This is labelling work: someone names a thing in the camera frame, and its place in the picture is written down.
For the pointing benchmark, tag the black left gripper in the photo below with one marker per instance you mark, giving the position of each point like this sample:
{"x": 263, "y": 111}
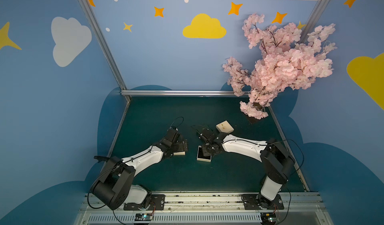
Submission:
{"x": 180, "y": 145}

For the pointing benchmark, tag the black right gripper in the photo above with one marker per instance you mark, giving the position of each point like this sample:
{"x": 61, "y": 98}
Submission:
{"x": 205, "y": 150}

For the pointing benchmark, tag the white lift-off lid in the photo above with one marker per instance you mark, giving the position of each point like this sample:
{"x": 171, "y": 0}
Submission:
{"x": 180, "y": 148}

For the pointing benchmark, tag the white box base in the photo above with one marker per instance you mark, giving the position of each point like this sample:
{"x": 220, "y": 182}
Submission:
{"x": 201, "y": 157}

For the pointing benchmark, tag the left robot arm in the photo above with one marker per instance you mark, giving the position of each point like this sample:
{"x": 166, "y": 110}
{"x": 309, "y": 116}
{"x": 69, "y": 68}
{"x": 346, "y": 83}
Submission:
{"x": 114, "y": 186}

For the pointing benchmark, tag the cream flower print box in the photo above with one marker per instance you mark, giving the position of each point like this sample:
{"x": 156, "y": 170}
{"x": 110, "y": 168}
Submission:
{"x": 224, "y": 127}

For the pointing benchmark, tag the left green circuit board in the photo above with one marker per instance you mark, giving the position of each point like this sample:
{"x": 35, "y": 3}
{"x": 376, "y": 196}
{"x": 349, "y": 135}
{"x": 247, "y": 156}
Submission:
{"x": 143, "y": 217}

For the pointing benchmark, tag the green circuit board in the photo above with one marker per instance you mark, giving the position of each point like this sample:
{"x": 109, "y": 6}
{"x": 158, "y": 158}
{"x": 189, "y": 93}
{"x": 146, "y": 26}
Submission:
{"x": 143, "y": 217}
{"x": 268, "y": 219}

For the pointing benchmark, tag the right green circuit board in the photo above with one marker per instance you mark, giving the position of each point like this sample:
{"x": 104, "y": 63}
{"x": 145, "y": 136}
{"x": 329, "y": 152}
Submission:
{"x": 268, "y": 219}

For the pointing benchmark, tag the pink cherry blossom tree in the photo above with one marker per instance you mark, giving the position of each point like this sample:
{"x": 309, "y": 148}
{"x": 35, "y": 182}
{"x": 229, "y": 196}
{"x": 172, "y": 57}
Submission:
{"x": 286, "y": 62}

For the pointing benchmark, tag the aluminium back frame rail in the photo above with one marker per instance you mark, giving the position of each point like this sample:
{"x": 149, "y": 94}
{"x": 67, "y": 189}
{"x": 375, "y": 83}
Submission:
{"x": 191, "y": 93}

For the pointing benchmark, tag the front aluminium rail base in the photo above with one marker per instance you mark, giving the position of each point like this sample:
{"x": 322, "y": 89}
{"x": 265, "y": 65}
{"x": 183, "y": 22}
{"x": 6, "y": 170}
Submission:
{"x": 212, "y": 208}

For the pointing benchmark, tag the aluminium right frame post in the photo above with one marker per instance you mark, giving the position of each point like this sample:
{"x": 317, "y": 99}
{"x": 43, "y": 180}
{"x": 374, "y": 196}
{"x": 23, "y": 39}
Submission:
{"x": 313, "y": 19}

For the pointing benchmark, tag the aluminium frame post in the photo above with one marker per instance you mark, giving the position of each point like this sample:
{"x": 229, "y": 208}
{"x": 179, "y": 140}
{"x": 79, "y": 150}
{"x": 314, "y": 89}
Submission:
{"x": 313, "y": 19}
{"x": 88, "y": 11}

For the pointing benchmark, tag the aluminium left frame post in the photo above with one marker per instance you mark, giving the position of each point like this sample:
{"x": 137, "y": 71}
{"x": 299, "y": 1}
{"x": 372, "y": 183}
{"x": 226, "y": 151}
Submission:
{"x": 88, "y": 11}

